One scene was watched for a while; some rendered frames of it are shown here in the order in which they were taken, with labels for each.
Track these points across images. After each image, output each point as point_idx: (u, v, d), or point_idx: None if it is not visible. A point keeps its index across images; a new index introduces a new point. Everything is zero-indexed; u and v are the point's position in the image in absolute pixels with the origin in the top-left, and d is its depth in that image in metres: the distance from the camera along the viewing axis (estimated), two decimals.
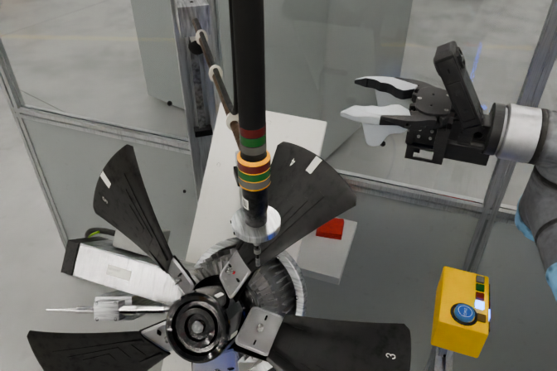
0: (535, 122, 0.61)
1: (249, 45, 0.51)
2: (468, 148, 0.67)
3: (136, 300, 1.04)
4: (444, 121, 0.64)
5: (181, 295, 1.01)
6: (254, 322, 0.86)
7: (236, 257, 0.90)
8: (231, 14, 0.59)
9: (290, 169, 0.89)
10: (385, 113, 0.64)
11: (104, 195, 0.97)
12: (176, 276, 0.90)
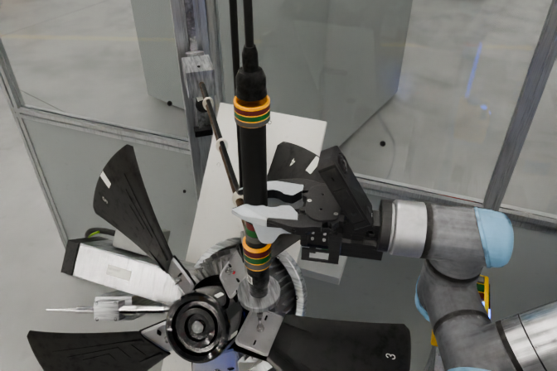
0: (420, 222, 0.62)
1: (254, 164, 0.61)
2: (362, 246, 0.66)
3: (136, 300, 1.04)
4: (335, 226, 0.62)
5: (181, 295, 1.01)
6: (254, 322, 0.86)
7: (236, 257, 0.90)
8: None
9: (290, 169, 0.89)
10: (273, 215, 0.63)
11: (104, 195, 0.97)
12: (176, 276, 0.90)
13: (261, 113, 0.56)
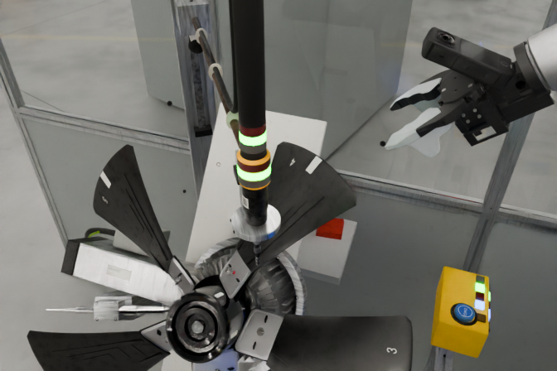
0: None
1: (249, 43, 0.51)
2: (522, 100, 0.62)
3: (136, 300, 1.04)
4: (474, 96, 0.61)
5: (181, 295, 1.01)
6: (254, 325, 0.87)
7: (236, 257, 0.90)
8: (231, 12, 0.59)
9: (290, 169, 0.89)
10: (418, 124, 0.65)
11: (104, 195, 0.97)
12: (176, 276, 0.90)
13: None
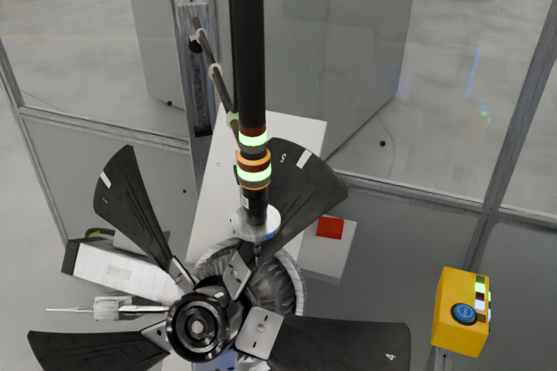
0: None
1: (249, 43, 0.51)
2: None
3: (136, 300, 1.04)
4: None
5: (181, 295, 1.01)
6: (220, 362, 0.88)
7: (275, 323, 0.87)
8: (231, 12, 0.59)
9: (382, 357, 0.82)
10: None
11: (287, 156, 0.88)
12: (236, 271, 0.87)
13: None
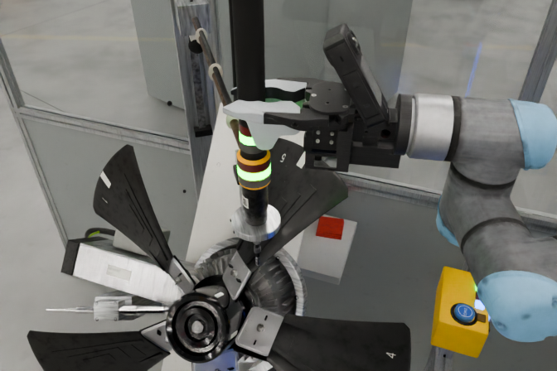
0: (446, 113, 0.52)
1: (249, 43, 0.51)
2: (376, 150, 0.56)
3: (136, 300, 1.04)
4: (344, 119, 0.53)
5: (181, 295, 1.01)
6: (220, 362, 0.88)
7: (275, 322, 0.87)
8: (231, 12, 0.59)
9: (382, 355, 0.82)
10: (271, 109, 0.54)
11: (287, 156, 0.88)
12: (236, 271, 0.87)
13: None
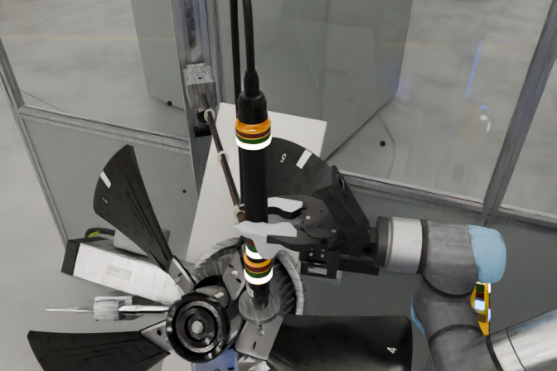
0: (415, 239, 0.64)
1: (254, 183, 0.63)
2: (359, 262, 0.68)
3: (136, 300, 1.04)
4: (332, 243, 0.64)
5: (181, 295, 1.01)
6: (220, 362, 0.88)
7: (275, 324, 0.87)
8: None
9: (383, 351, 0.81)
10: (273, 232, 0.65)
11: (287, 156, 0.88)
12: (236, 271, 0.87)
13: (262, 135, 0.58)
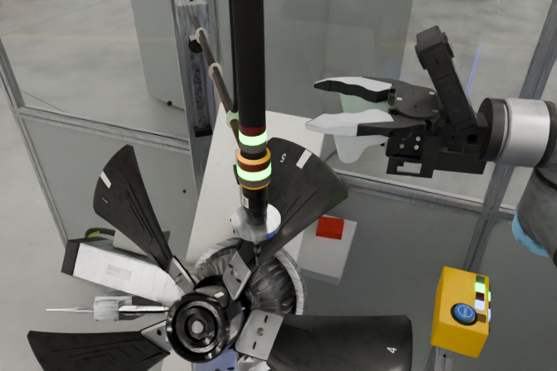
0: (541, 118, 0.50)
1: (249, 43, 0.51)
2: (462, 156, 0.55)
3: (136, 300, 1.04)
4: (435, 124, 0.51)
5: (181, 295, 1.01)
6: (220, 362, 0.88)
7: (275, 324, 0.87)
8: (231, 11, 0.59)
9: (383, 351, 0.81)
10: (363, 120, 0.51)
11: (287, 156, 0.88)
12: (236, 271, 0.87)
13: None
